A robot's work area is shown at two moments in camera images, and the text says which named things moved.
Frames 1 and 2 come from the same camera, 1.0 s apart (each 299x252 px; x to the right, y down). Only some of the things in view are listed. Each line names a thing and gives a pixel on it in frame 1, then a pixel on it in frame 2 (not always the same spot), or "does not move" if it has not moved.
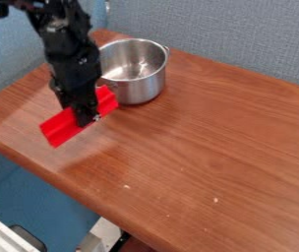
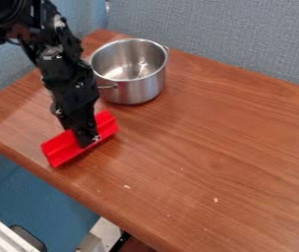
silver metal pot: x=132 y=64 does not move
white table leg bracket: x=101 y=238 does not move
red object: x=64 y=125 → x=64 y=145
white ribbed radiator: x=0 y=237 does not move
